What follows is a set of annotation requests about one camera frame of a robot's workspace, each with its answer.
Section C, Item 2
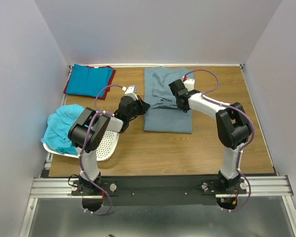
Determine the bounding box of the folded teal t shirt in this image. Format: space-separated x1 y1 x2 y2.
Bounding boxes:
64 64 115 98

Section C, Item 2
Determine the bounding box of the aluminium frame rail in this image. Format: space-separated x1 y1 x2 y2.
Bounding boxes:
19 176 296 237

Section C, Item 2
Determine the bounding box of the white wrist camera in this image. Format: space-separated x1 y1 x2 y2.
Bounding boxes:
183 76 195 91
122 85 138 100

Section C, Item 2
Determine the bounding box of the folded red t shirt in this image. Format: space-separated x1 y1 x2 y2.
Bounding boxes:
63 65 116 101

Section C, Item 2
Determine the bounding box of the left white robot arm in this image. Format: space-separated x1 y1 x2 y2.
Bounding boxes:
68 96 150 195

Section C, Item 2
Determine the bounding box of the crumpled teal t shirt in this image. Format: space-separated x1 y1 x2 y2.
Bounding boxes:
41 104 85 156

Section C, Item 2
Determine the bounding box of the grey-blue t shirt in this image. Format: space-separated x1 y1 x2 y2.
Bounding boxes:
144 67 192 134

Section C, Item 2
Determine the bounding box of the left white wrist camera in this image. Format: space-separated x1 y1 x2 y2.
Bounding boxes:
122 85 138 100

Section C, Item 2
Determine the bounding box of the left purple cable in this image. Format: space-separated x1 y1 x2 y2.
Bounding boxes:
77 84 126 181

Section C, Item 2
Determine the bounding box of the purple cable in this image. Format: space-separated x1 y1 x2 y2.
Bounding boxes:
77 84 126 181
184 70 257 178

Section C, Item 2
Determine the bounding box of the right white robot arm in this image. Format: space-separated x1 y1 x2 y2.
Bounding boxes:
169 79 255 194

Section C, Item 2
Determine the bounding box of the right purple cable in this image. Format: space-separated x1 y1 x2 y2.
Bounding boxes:
184 70 257 178

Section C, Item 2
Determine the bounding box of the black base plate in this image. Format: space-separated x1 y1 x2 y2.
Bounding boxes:
68 175 247 209

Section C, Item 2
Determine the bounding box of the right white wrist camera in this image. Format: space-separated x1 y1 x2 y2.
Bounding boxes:
183 76 195 91

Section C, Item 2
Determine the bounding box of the white perforated basket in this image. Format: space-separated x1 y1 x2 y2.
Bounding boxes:
43 131 119 161

